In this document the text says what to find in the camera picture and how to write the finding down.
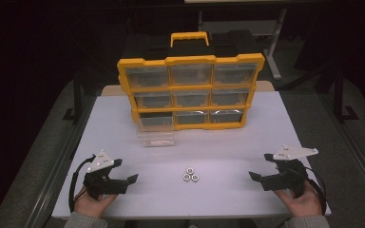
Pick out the person's right hand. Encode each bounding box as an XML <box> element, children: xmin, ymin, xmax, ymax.
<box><xmin>274</xmin><ymin>180</ymin><xmax>324</xmax><ymax>219</ymax></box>

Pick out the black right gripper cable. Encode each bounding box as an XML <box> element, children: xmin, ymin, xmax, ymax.
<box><xmin>303</xmin><ymin>165</ymin><xmax>328</xmax><ymax>217</ymax></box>

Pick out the clear plastic drawer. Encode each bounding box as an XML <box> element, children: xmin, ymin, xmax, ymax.
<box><xmin>136</xmin><ymin>115</ymin><xmax>176</xmax><ymax>148</ymax></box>

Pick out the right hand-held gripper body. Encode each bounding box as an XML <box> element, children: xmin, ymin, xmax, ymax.
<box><xmin>260</xmin><ymin>144</ymin><xmax>319</xmax><ymax>200</ymax></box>

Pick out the person's left hand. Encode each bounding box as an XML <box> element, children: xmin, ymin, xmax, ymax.
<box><xmin>73</xmin><ymin>186</ymin><xmax>119</xmax><ymax>219</ymax></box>

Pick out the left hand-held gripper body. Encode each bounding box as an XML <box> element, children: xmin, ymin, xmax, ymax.
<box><xmin>82</xmin><ymin>149</ymin><xmax>130</xmax><ymax>201</ymax></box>

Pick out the yellow parts organizer with drawers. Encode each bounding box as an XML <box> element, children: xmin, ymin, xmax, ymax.
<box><xmin>117</xmin><ymin>30</ymin><xmax>266</xmax><ymax>131</ymax></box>

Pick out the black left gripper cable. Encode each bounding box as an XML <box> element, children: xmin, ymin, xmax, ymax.
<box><xmin>68</xmin><ymin>154</ymin><xmax>97</xmax><ymax>214</ymax></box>

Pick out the white metal table frame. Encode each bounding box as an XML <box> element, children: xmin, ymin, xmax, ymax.
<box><xmin>197</xmin><ymin>8</ymin><xmax>288</xmax><ymax>81</ymax></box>

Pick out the black metal stand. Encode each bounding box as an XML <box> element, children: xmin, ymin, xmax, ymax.
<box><xmin>333</xmin><ymin>65</ymin><xmax>360</xmax><ymax>124</ymax></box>
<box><xmin>62</xmin><ymin>71</ymin><xmax>84</xmax><ymax>124</ymax></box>

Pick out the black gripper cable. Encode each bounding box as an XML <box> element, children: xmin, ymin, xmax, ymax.
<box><xmin>68</xmin><ymin>154</ymin><xmax>97</xmax><ymax>214</ymax></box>
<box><xmin>303</xmin><ymin>165</ymin><xmax>328</xmax><ymax>217</ymax></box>

